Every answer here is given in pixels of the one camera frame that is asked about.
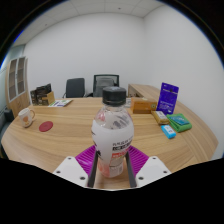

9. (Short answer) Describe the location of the purple upright package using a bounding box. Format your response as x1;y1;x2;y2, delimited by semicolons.
156;82;180;116

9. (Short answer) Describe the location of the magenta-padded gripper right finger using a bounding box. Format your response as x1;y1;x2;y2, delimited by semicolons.
124;145;172;189

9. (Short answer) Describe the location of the small blue box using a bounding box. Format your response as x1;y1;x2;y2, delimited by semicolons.
161;124;177;140

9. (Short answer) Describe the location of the green packet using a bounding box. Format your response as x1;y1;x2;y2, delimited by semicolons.
166;113;193;134

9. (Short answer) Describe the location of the white mug with orange print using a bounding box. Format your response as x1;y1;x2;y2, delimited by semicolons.
17;107;36;129

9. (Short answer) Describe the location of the tall brown carton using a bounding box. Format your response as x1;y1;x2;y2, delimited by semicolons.
29;89;39;106

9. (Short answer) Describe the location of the small yellow box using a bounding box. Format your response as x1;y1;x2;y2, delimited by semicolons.
150;110;170;126

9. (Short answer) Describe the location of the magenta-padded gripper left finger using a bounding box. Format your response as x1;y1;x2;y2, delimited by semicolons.
53;144;101;189

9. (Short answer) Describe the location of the brown and black carton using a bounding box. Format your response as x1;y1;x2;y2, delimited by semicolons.
37;91;56;107

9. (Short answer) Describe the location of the flat round red coaster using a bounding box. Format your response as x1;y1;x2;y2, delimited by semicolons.
38;120;54;133

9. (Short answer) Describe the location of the white leaflet with coloured print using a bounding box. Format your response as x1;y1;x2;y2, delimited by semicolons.
47;98;73;108

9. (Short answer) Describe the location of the orange cardboard box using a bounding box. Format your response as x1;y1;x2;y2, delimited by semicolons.
129;96;158;115

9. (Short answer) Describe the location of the wooden cabinet with glass doors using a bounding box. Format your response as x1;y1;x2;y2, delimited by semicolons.
5;55;32;118

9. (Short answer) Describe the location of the grey mesh office chair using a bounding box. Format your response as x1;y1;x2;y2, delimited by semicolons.
85;73;120;98

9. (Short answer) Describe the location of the black sofa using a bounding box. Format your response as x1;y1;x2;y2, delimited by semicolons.
3;108;16;124

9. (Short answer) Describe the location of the clear bottle with black cap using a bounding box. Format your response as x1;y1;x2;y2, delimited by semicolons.
91;85;135;179

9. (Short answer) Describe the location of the black padded chair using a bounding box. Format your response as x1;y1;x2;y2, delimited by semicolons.
63;77;87;99

